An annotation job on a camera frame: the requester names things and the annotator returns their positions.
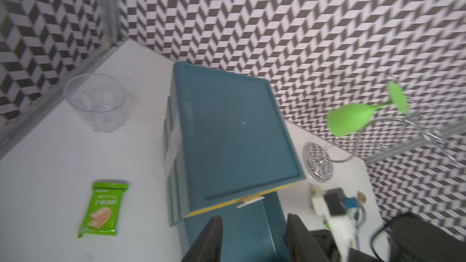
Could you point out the clear plastic cup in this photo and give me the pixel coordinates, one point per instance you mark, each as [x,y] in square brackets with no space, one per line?
[102,101]

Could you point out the green plastic wine glass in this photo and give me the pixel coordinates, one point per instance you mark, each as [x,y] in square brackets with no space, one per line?
[354,117]

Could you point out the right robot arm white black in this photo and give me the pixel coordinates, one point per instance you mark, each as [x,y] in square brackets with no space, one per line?
[412,239]

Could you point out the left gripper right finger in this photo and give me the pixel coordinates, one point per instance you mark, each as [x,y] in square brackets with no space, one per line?
[302,246]

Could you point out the yellow top drawer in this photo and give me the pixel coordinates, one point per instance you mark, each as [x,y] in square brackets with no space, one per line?
[244,200]

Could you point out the teal drawer cabinet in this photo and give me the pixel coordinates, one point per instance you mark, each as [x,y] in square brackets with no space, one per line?
[224,138]

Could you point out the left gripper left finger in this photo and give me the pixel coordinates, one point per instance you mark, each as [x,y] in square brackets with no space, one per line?
[208,245]

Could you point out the teal bottom drawer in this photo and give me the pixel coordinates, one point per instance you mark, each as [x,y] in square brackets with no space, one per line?
[254,233]

